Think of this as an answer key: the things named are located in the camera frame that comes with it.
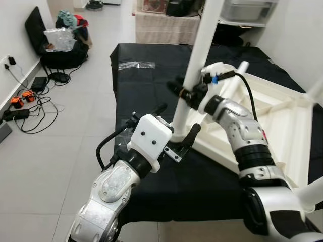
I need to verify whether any steel tray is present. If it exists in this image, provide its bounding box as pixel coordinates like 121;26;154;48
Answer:
221;0;278;22

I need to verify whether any flat clear plastic bag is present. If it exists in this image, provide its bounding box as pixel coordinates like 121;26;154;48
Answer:
119;60;156;70

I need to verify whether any black bag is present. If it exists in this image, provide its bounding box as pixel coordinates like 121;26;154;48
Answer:
25;6;90;70

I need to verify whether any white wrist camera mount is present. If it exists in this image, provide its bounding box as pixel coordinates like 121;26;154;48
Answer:
198;62;238;115
126;115;174;173

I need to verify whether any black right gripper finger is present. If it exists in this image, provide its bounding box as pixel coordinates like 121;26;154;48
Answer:
168;79;187;98

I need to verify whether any beige striped cloth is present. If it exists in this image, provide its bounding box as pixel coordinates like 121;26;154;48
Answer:
134;11;203;46

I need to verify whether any red and teal clothes pile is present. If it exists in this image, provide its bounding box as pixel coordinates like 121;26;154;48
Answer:
57;10;89;32

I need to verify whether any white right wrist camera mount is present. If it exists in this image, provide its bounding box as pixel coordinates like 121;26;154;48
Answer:
198;62;238;115

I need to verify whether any white plastic table top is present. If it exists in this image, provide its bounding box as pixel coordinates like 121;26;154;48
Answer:
172;62;323;210

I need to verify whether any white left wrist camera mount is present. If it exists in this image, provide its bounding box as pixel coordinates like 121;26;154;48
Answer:
126;115;174;173

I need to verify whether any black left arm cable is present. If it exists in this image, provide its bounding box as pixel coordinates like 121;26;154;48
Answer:
96;113;139;171

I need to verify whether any black stand base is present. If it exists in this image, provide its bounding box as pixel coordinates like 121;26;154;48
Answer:
49;72;71;84

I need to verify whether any orange black battery charger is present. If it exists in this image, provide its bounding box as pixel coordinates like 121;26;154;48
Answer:
10;91;37;109

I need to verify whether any black table cloth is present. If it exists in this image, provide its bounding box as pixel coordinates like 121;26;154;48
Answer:
110;43;323;223

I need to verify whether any black kitchen appliance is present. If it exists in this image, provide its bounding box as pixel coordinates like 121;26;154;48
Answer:
166;0;203;17

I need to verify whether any white low appliance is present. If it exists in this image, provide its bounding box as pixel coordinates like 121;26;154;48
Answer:
76;0;122;6

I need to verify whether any small black pan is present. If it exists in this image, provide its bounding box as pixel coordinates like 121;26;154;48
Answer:
86;2;104;11

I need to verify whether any black power strip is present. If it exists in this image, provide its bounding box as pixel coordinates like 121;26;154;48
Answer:
3;109;30;122

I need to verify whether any black power adapter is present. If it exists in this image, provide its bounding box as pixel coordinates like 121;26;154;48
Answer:
31;77;48;93

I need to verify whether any black floor cable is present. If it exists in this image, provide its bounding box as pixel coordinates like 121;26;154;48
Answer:
5;63;66;134

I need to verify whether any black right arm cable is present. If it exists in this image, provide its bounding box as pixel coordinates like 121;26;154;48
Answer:
233;72;259;123

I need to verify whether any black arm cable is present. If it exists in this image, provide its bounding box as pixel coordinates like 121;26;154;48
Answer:
96;113;139;171
233;72;259;123

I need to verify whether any crumpled clear plastic bag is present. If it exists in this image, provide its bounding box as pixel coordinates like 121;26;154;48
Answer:
44;28;76;52

